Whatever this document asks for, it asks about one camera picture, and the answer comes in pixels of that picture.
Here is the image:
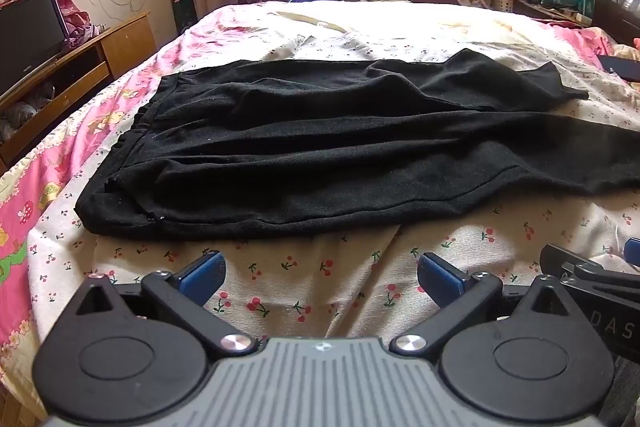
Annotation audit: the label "grey bundle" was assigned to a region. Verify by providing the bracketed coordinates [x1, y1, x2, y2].
[0, 82, 57, 144]

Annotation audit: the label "pink plastic bag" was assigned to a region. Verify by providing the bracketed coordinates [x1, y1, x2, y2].
[52, 0, 94, 54]

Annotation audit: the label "black phone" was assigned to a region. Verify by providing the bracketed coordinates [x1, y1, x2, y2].
[597, 54, 640, 83]

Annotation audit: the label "black flat television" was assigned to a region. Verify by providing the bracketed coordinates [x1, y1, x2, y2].
[0, 0, 70, 96]

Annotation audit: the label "black pants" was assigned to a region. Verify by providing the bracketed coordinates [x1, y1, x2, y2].
[75, 48, 640, 242]

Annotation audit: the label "cherry print bedsheet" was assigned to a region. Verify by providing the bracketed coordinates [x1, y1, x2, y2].
[27, 2, 640, 358]

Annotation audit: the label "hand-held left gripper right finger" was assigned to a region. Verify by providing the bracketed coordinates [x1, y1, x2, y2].
[390, 252, 573, 355]

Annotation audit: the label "wooden television cabinet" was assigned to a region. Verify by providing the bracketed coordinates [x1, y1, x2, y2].
[0, 11, 157, 168]

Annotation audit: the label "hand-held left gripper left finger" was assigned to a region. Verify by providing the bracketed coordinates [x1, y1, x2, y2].
[70, 251, 258, 355]

